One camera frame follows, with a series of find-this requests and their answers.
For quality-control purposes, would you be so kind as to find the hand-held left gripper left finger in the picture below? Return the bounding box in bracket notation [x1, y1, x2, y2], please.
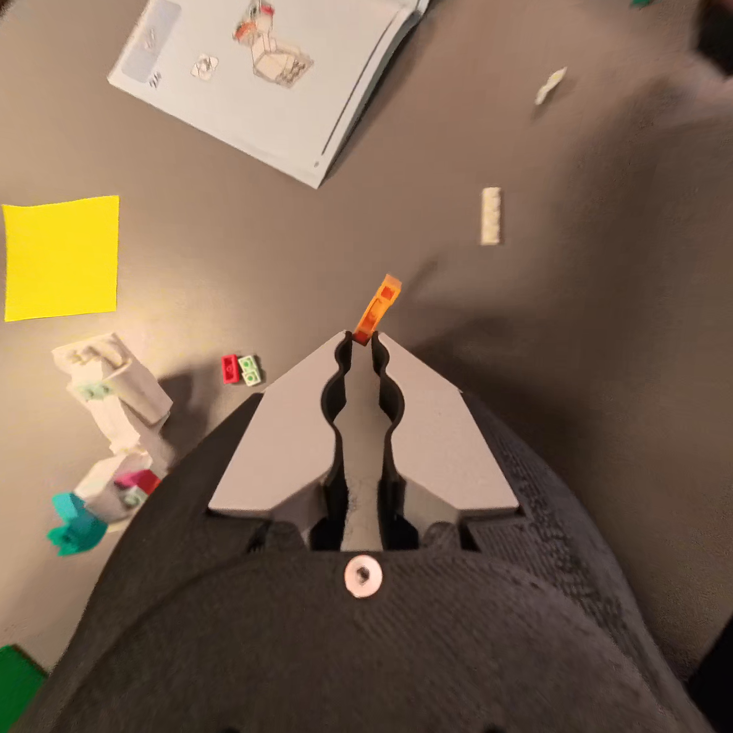
[208, 330, 352, 519]

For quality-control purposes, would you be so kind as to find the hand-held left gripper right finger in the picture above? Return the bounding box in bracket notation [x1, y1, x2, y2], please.
[371, 331, 520, 516]

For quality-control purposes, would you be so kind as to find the white lego animal model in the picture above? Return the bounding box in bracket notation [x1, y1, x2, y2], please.
[46, 331, 175, 557]

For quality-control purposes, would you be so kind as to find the orange lego piece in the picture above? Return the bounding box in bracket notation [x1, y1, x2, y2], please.
[352, 274, 403, 346]

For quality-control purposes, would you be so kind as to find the long white lego plate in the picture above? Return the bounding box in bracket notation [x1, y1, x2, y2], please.
[479, 186, 503, 246]

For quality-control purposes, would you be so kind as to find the open lego instruction booklet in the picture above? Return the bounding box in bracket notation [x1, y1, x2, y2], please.
[107, 0, 431, 190]

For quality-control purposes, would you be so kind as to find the small white lego piece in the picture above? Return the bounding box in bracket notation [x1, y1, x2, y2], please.
[533, 66, 569, 106]

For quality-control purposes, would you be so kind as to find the yellow sticky note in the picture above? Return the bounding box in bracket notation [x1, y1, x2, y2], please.
[1, 195, 121, 323]

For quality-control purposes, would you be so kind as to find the green plastic container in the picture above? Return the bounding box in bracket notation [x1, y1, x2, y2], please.
[0, 644, 48, 733]

